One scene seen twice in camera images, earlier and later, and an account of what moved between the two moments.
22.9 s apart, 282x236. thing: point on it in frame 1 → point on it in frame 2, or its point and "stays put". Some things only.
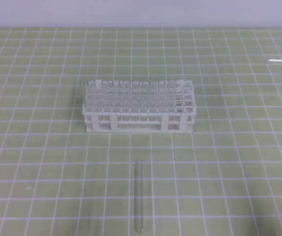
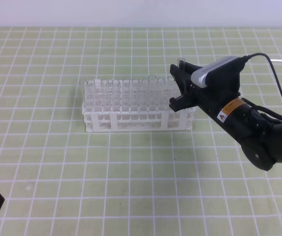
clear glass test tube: (138, 196) → (179, 59)
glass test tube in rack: (161, 96) stays put
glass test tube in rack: (105, 96) stays put
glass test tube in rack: (116, 96) stays put
